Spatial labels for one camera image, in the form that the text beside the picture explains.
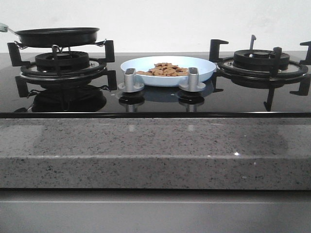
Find black frying pan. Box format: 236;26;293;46
0;23;100;48

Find wire pan reducer rack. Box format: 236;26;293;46
13;39;107;52

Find brown meat pieces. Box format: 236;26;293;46
136;63;188;77

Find left black gas burner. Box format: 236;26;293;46
35;51;89;72

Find right black gas burner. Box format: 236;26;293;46
233;49;276;71

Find right silver stove knob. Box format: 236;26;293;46
179;67;206;92

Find left silver stove knob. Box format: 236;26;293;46
118;68;144;93

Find left black pan support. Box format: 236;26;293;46
8;40;117;97

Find light blue plate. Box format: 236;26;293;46
121;56;216;87

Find black gas burner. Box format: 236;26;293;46
233;49;276;71
35;51;89;72

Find silver stove knob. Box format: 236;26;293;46
179;67;206;92
118;68;144;93

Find black glass gas hob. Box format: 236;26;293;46
0;53;311;118

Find grey cabinet front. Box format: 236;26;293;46
0;189;311;233

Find right black pan support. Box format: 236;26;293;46
209;35;311;111

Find black pan support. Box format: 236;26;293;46
8;40;117;97
209;35;311;111

